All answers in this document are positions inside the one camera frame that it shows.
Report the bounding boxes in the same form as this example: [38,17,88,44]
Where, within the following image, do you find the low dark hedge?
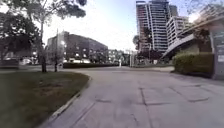
[62,62,118,70]

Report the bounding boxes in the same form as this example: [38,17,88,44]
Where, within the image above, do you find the dark wide building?
[45,30,110,65]

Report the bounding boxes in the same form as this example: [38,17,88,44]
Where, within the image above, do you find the dark trees by high-rise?
[132,26,155,64]

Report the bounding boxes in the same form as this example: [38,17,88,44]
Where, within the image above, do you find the grey paved slab ground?
[35,65,224,128]

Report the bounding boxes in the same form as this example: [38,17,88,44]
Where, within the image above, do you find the thin pole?
[54,27,60,73]

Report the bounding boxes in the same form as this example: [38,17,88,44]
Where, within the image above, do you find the tall striped high-rise building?
[135,0,180,55]

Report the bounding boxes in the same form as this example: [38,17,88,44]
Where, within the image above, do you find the pale concrete kerb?
[35,74,93,128]

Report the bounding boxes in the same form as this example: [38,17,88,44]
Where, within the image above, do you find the large leafy tree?
[2,0,88,74]

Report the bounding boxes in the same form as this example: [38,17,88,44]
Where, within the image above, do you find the lower pale striped building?
[165,15,193,48]

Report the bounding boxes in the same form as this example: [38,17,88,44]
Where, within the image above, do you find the clipped green hedge block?
[172,51,215,77]

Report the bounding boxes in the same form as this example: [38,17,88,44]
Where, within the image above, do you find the grass patch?
[0,71,91,128]

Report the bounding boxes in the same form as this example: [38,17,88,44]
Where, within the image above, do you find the dark leafy tree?
[0,12,42,67]

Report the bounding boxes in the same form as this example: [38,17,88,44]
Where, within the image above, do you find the mid-rise building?
[191,2,224,28]

